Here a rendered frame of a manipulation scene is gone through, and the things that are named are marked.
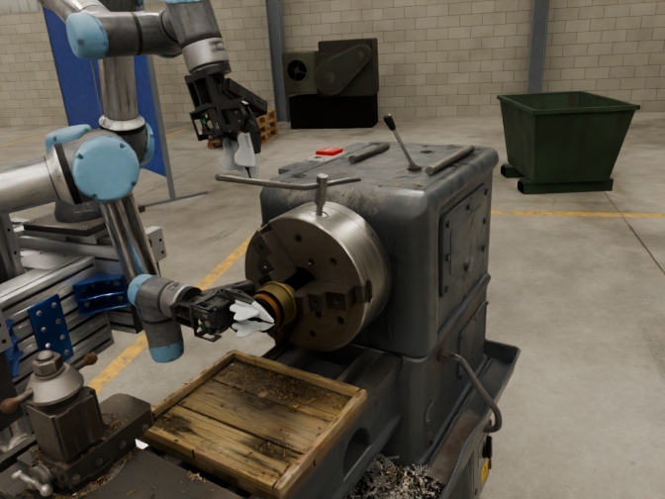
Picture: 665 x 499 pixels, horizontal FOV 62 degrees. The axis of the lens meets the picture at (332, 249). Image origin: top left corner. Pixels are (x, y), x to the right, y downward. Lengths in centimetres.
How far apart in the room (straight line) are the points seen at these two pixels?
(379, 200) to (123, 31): 60
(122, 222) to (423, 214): 65
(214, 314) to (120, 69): 72
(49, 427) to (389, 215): 74
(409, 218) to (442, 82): 995
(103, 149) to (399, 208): 59
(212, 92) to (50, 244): 83
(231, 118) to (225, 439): 59
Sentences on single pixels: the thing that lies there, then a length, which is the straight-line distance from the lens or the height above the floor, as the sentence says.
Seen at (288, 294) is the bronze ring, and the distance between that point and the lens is 110.
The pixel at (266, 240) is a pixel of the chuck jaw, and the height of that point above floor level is 119.
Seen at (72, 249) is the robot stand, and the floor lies 108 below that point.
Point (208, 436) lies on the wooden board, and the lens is 113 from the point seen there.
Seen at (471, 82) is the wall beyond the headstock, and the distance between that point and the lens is 1108.
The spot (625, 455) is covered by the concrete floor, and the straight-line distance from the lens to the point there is 255.
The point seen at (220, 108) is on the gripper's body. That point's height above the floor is 147.
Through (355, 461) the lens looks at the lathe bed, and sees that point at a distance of 128.
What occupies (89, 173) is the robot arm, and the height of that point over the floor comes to 137.
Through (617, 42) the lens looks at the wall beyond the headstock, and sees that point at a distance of 1128.
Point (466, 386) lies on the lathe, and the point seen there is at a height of 57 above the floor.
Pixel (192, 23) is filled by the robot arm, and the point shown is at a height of 161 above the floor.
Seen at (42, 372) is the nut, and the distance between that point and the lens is 89.
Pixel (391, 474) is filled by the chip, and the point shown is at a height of 59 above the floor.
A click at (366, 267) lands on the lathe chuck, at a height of 114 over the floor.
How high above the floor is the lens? 158
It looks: 21 degrees down
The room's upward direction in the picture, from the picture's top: 3 degrees counter-clockwise
